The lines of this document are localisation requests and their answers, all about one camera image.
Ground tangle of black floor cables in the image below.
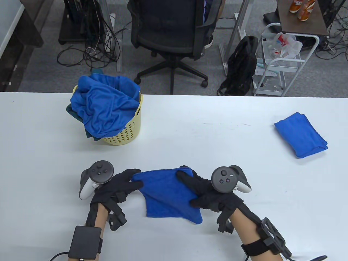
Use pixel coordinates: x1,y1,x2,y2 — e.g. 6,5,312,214
57,0,131,68

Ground black backpack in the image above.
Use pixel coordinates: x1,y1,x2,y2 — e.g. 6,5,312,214
217,35,259,96

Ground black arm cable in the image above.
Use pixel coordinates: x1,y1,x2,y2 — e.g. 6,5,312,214
283,254,328,261
49,251,70,261

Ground black forearm box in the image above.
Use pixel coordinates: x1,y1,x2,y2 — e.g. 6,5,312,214
68,226,104,260

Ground white desk with dark frame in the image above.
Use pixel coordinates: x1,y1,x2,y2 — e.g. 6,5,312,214
0,0,44,91

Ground brown side table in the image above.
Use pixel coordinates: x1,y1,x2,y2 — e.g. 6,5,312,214
276,0,328,36

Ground person's left forearm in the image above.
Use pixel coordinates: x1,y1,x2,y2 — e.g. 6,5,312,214
68,203,110,261

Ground dark teal clothes garment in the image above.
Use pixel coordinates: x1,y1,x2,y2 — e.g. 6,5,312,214
66,69,104,142

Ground black office chair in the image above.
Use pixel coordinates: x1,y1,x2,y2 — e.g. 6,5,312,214
127,0,222,95

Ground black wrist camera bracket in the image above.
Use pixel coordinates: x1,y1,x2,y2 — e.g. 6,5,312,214
109,203,127,231
217,211,235,234

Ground yellow laundry basket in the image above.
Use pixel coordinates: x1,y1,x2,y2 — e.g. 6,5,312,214
73,85,144,146

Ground blue terry towel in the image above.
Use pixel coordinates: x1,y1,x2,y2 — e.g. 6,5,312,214
274,112,329,159
132,167,203,225

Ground bundle of floor cables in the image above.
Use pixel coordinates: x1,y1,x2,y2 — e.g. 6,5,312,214
315,0,348,61

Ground white metal desk leg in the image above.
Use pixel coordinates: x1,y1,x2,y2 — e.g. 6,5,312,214
109,0,123,72

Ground white utility cart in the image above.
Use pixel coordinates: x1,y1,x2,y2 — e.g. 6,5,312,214
252,23,320,97

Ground grey metal foot plate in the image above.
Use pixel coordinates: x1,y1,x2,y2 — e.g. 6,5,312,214
216,18,236,28

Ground black flat stand base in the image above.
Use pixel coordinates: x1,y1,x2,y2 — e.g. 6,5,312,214
263,11,281,24

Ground black computer tower stand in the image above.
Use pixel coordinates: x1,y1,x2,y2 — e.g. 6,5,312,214
58,0,106,45

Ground person's right forearm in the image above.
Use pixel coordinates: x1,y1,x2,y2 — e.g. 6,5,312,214
230,203,284,261

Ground silver metal desk leg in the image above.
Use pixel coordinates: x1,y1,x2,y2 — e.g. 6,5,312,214
219,0,254,76

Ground black forearm strap mount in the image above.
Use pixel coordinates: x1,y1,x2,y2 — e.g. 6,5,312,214
241,217,293,261

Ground orange drink bottle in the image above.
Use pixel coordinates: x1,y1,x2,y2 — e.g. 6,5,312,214
289,0,303,13
297,0,316,21

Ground person's left hand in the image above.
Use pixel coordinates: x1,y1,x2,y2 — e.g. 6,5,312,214
90,169,144,210

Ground grey handheld controller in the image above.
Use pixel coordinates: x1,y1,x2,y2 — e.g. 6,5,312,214
211,165,252,194
79,160,114,201

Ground person's right hand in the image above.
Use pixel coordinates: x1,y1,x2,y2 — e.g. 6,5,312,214
175,165,245,216

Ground white plastic bag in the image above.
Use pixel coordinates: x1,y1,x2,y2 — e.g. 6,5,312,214
268,32,303,60

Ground blue clothes shirt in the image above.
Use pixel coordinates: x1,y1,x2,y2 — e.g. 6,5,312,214
70,74,141,138

